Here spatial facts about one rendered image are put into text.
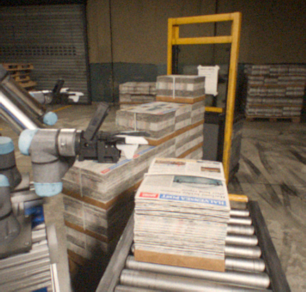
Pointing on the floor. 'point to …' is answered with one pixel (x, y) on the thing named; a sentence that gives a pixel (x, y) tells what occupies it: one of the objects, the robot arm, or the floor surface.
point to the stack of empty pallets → (19, 72)
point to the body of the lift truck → (213, 133)
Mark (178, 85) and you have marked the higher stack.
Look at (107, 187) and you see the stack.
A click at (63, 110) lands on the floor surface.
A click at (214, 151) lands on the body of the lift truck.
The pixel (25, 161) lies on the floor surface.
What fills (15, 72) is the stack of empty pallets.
